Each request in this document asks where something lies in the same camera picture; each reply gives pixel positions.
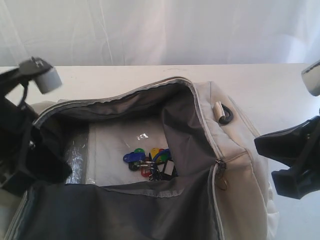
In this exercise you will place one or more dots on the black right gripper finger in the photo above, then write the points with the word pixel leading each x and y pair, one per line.
pixel 286 145
pixel 292 184

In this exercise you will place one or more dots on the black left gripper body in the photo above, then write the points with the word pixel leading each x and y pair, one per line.
pixel 19 159

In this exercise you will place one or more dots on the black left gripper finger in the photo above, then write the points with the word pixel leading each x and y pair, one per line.
pixel 45 159

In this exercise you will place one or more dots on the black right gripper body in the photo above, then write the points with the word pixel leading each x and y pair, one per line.
pixel 307 168

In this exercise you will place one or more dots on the cream white fabric bag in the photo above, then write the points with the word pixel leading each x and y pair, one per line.
pixel 222 191

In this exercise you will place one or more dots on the bunch of colourful key tags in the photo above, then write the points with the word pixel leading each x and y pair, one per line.
pixel 157 165

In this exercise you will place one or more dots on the clear plastic wrapped packet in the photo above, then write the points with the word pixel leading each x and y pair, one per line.
pixel 95 151

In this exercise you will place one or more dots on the white backdrop curtain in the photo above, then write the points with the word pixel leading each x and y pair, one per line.
pixel 159 32

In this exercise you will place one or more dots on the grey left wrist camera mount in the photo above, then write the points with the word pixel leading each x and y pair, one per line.
pixel 42 73

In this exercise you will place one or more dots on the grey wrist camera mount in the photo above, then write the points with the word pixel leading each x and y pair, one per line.
pixel 311 78
pixel 42 73

